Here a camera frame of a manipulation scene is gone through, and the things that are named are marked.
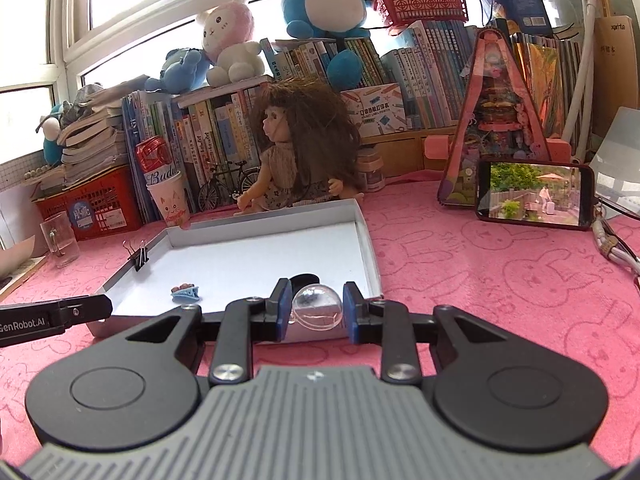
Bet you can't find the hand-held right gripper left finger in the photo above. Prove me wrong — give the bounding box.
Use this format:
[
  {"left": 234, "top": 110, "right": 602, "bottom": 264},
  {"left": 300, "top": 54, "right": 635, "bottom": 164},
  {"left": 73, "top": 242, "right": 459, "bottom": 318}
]
[{"left": 125, "top": 278, "right": 293, "bottom": 385}]

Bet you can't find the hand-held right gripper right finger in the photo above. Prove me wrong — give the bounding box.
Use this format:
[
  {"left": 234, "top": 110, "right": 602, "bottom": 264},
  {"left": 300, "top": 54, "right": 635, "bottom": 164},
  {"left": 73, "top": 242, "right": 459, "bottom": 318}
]
[{"left": 342, "top": 281, "right": 506, "bottom": 385}]

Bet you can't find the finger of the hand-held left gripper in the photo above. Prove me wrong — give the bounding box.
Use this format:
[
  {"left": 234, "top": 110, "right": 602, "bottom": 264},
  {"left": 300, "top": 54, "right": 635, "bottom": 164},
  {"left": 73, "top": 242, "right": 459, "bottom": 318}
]
[{"left": 59, "top": 294, "right": 113, "bottom": 328}]

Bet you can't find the clear plastic dome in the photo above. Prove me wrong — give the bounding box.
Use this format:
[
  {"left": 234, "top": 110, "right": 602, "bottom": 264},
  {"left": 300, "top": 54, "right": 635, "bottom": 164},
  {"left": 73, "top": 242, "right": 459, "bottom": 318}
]
[{"left": 289, "top": 284, "right": 345, "bottom": 332}]

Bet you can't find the white cardboard box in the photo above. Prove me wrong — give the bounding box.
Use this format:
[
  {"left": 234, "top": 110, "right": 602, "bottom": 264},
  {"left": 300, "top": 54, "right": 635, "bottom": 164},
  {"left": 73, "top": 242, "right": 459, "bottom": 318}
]
[{"left": 86, "top": 198, "right": 385, "bottom": 343}]

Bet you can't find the black binder clip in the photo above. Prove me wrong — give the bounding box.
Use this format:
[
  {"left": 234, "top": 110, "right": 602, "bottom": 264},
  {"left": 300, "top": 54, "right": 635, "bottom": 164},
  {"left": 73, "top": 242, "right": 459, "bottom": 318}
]
[{"left": 122, "top": 240, "right": 150, "bottom": 272}]

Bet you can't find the clear glass mug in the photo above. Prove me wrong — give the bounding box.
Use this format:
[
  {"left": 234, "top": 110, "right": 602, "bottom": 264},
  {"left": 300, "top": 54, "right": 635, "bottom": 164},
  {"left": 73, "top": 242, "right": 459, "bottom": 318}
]
[{"left": 40, "top": 211, "right": 81, "bottom": 268}]

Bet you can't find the red plastic crate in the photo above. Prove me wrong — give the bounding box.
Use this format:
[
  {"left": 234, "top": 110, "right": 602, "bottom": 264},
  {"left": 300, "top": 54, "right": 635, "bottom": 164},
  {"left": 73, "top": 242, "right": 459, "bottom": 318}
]
[{"left": 32, "top": 166, "right": 143, "bottom": 242}]

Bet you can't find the black miniature bicycle model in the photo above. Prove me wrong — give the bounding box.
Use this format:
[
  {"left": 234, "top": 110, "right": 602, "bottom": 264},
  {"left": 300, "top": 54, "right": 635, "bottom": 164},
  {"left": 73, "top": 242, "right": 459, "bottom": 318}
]
[{"left": 198, "top": 160, "right": 261, "bottom": 212}]

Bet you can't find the white cat-print paper cup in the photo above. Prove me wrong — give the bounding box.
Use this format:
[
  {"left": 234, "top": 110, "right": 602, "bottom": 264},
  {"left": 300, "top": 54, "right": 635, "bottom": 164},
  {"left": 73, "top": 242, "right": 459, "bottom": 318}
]
[{"left": 146, "top": 170, "right": 192, "bottom": 228}]

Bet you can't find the small jar pink lid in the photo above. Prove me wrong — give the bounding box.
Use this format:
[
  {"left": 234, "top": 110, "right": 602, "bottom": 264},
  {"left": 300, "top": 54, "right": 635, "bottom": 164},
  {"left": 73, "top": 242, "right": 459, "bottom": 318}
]
[{"left": 356, "top": 148, "right": 386, "bottom": 192}]

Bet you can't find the pink bunny-print table cloth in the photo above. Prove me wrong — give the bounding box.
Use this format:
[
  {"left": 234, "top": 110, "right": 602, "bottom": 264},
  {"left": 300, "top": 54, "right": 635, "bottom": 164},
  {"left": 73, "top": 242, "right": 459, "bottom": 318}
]
[{"left": 0, "top": 172, "right": 640, "bottom": 466}]

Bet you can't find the white grid board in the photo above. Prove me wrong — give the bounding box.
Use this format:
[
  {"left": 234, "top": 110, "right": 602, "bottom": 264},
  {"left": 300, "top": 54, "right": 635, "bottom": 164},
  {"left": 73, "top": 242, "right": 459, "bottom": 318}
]
[{"left": 0, "top": 152, "right": 46, "bottom": 191}]

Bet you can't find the wooden desk organizer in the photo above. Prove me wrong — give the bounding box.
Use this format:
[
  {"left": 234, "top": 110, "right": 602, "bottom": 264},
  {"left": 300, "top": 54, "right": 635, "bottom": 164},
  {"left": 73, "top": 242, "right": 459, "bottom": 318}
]
[{"left": 357, "top": 127, "right": 573, "bottom": 181}]

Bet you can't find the stack of worn books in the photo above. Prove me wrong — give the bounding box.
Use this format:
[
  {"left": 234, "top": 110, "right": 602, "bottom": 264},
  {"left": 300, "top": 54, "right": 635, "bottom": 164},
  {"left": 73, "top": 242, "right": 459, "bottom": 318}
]
[{"left": 37, "top": 100, "right": 131, "bottom": 191}]

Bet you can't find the red beer can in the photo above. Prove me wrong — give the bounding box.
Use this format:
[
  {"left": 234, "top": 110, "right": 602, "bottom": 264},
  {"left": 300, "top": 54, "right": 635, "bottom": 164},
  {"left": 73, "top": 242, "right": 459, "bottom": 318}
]
[{"left": 136, "top": 136, "right": 182, "bottom": 186}]

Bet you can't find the blue white plush toy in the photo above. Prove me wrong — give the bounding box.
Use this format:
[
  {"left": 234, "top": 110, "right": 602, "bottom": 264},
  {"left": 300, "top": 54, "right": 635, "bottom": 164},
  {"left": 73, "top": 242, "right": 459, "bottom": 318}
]
[{"left": 37, "top": 102, "right": 68, "bottom": 166}]

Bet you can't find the brown-haired doll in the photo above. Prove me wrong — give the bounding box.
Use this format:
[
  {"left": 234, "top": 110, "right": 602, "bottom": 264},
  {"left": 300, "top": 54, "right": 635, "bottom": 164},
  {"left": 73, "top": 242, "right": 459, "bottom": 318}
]
[{"left": 234, "top": 79, "right": 365, "bottom": 216}]

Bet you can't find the row of children's books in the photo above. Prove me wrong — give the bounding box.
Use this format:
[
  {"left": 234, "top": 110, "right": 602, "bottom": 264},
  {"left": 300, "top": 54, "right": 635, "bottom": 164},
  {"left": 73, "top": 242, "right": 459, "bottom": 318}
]
[{"left": 122, "top": 82, "right": 271, "bottom": 223}]

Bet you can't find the white blue printed carton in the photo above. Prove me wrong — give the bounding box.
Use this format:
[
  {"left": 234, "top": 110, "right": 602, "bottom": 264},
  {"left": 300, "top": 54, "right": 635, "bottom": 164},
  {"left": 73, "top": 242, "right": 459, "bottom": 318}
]
[{"left": 341, "top": 83, "right": 408, "bottom": 138}]

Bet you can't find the grey plush toy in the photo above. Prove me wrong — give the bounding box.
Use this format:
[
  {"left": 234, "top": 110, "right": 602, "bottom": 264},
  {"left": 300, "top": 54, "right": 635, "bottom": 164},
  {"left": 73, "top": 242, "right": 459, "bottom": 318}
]
[{"left": 62, "top": 84, "right": 106, "bottom": 123}]

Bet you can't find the black smartphone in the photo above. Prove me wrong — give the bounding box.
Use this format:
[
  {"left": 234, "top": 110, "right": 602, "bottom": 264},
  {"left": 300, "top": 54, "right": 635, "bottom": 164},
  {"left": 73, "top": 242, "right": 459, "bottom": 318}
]
[{"left": 475, "top": 158, "right": 596, "bottom": 232}]

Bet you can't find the white shelf board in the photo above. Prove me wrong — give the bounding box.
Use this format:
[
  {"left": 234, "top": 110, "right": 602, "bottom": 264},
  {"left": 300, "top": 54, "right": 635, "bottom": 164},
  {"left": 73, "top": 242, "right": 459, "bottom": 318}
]
[{"left": 177, "top": 75, "right": 273, "bottom": 108}]

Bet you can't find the pink triangular toy box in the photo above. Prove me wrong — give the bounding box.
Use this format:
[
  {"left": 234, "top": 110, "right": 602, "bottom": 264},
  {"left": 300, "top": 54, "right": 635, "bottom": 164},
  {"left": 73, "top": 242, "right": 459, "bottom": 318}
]
[{"left": 437, "top": 27, "right": 553, "bottom": 207}]

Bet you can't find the small blue plush toy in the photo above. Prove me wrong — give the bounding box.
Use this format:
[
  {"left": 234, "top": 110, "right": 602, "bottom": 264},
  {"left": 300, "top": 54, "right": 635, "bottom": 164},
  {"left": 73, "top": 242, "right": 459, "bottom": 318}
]
[{"left": 145, "top": 47, "right": 213, "bottom": 95}]

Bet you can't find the pink white bunny plush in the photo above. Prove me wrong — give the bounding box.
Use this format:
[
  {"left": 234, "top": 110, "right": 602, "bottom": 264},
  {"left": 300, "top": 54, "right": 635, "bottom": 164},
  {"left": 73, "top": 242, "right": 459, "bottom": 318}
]
[{"left": 195, "top": 0, "right": 266, "bottom": 88}]

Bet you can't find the row of thin glossy books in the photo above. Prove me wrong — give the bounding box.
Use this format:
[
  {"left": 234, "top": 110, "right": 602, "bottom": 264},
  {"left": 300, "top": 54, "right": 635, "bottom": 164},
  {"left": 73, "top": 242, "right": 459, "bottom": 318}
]
[{"left": 510, "top": 32, "right": 583, "bottom": 137}]

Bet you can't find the large blue plush toy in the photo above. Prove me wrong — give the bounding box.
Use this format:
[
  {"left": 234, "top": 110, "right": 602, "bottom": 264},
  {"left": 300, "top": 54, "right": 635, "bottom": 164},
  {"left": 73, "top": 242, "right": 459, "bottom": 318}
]
[{"left": 271, "top": 0, "right": 373, "bottom": 92}]

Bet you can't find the grey folder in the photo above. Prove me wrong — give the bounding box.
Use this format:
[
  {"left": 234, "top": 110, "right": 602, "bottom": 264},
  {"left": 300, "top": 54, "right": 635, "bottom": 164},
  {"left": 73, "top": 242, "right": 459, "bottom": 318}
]
[{"left": 590, "top": 106, "right": 640, "bottom": 221}]

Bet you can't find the red plastic basket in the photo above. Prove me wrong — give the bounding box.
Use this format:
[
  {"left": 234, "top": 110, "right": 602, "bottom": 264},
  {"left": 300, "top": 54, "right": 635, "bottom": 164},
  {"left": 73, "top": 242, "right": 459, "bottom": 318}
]
[{"left": 372, "top": 0, "right": 469, "bottom": 31}]

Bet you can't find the white plastic pipe rack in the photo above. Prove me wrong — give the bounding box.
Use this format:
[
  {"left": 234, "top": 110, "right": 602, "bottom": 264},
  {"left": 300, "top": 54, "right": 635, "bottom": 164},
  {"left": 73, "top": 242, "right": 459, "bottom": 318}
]
[{"left": 552, "top": 0, "right": 613, "bottom": 161}]

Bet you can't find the brown cardboard box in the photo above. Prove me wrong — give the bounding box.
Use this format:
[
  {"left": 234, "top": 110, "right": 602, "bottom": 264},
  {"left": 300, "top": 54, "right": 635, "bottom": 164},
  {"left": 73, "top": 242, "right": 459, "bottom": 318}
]
[{"left": 592, "top": 15, "right": 640, "bottom": 136}]

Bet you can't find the string of wooden beads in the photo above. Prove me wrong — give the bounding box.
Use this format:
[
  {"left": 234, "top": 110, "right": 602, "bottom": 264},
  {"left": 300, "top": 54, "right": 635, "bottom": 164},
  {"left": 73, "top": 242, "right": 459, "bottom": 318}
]
[{"left": 22, "top": 162, "right": 56, "bottom": 183}]

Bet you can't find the pink plastic bracket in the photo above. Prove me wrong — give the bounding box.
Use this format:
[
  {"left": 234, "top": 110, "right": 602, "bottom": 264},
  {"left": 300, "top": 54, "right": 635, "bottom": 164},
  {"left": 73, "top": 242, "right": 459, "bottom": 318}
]
[
  {"left": 547, "top": 137, "right": 572, "bottom": 162},
  {"left": 424, "top": 136, "right": 456, "bottom": 170}
]

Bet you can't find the bundle of white cables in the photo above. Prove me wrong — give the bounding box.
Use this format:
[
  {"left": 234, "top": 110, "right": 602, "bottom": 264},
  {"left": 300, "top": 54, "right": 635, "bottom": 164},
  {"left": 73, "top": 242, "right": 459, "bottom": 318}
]
[{"left": 592, "top": 207, "right": 640, "bottom": 276}]

